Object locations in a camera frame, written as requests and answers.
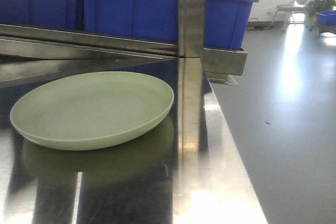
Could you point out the grey office chair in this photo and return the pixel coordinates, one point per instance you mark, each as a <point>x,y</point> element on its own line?
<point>293,7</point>

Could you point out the steel shelf rail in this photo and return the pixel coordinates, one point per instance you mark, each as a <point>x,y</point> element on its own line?
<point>30,54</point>

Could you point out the blue bin behind post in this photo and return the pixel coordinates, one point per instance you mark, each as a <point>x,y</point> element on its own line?
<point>157,20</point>

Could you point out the green round plate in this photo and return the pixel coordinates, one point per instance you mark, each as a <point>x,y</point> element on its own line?
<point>92,110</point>

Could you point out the small blue tray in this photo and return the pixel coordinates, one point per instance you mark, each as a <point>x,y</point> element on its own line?
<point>326,17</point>

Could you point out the steel upright post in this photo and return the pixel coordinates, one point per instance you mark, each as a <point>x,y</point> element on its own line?
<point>191,15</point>

